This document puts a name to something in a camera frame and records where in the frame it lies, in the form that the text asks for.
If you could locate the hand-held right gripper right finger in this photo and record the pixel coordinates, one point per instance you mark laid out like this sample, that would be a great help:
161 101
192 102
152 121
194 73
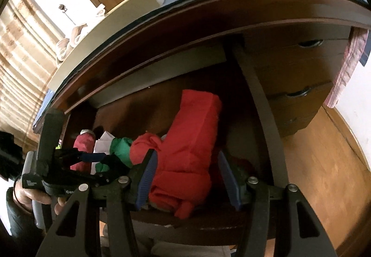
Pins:
229 178

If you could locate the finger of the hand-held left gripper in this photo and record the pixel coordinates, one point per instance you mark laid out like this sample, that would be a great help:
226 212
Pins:
89 157
116 168

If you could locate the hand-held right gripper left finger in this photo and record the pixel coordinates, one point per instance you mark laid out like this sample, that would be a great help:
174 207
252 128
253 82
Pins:
147 175

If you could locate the maroon underwear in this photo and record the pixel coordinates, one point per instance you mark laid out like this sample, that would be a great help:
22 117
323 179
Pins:
85 141

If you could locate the green underwear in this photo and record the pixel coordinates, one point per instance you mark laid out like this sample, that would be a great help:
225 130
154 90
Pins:
121 149

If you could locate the bright red underwear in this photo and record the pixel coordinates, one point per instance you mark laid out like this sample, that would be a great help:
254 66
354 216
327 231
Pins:
188 144

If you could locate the wide wooden desk drawer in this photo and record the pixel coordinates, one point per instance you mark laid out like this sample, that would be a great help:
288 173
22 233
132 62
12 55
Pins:
139 117

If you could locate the shallow beige tray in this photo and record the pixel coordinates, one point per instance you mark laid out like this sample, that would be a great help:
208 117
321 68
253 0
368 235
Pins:
116 33

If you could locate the person's left forearm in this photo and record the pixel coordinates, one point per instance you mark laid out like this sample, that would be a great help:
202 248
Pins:
20 222

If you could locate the person's left hand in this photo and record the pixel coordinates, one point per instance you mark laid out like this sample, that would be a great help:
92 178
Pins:
27 194

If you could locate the white paper stack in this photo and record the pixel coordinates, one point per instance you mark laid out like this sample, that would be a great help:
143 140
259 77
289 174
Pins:
101 144

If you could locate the person's grey trouser leg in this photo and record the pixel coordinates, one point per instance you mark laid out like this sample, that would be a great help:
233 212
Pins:
188 251

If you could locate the patterned beige curtain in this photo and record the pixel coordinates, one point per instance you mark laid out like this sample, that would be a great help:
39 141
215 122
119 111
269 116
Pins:
17 57

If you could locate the pink striped cloth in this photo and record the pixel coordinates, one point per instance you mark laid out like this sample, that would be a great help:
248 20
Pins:
347 65

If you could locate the dark wooden desk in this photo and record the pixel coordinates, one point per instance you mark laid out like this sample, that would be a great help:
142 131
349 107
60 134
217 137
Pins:
203 13

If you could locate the metal wall hook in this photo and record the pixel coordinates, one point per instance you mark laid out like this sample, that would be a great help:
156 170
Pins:
61 7

